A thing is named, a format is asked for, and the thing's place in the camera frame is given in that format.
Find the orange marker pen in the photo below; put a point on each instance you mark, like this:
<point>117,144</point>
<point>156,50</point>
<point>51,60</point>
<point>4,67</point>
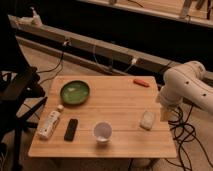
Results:
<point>141,82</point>

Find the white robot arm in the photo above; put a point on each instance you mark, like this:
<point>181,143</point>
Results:
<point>184,81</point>

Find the green ceramic bowl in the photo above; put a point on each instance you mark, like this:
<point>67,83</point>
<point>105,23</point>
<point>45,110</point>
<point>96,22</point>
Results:
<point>75,92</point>

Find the white spray bottle on ledge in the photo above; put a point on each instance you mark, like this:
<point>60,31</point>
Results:
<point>34,19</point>

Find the black chair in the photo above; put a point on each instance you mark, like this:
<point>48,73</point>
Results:
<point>24,85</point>

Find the black remote control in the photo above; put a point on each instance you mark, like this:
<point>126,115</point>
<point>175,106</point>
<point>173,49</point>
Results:
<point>71,129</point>

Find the white plastic bottle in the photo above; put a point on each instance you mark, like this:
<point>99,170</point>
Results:
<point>50,123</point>

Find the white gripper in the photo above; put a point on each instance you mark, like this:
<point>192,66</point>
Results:
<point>168,100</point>

